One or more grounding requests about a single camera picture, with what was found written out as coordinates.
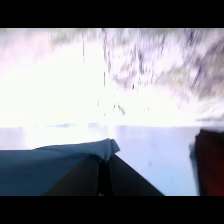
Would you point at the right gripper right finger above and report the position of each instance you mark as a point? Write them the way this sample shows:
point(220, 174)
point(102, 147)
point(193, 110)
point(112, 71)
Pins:
point(128, 181)

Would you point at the red garment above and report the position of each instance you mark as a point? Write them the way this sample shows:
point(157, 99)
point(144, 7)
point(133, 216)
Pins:
point(210, 163)

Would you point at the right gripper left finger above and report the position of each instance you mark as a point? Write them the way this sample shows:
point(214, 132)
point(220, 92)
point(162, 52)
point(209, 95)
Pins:
point(81, 180)

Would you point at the blue garment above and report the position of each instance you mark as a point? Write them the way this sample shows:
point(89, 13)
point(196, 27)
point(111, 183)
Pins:
point(40, 166)

